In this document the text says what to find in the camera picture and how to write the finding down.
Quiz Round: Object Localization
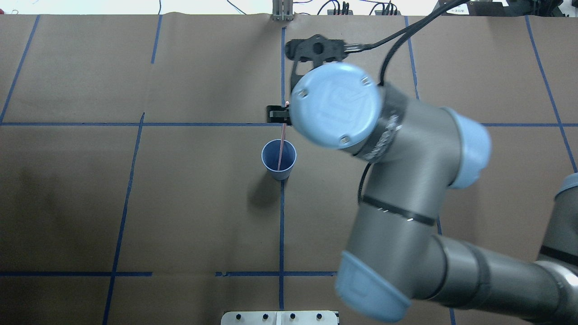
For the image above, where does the blue ribbed plastic cup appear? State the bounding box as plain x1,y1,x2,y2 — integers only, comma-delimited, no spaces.
261,139,297,181

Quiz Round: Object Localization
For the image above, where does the aluminium frame post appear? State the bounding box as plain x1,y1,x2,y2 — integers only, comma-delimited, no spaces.
271,0,294,21

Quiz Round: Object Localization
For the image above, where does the black box with label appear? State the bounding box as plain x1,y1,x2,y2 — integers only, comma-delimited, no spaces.
441,0,524,17

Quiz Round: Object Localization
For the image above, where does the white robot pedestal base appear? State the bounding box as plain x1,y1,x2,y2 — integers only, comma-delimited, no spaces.
220,310,340,325

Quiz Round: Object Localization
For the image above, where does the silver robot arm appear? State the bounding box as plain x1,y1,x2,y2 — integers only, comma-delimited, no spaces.
273,62,577,325

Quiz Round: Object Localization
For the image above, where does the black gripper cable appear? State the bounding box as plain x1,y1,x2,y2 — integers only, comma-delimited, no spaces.
345,0,470,86

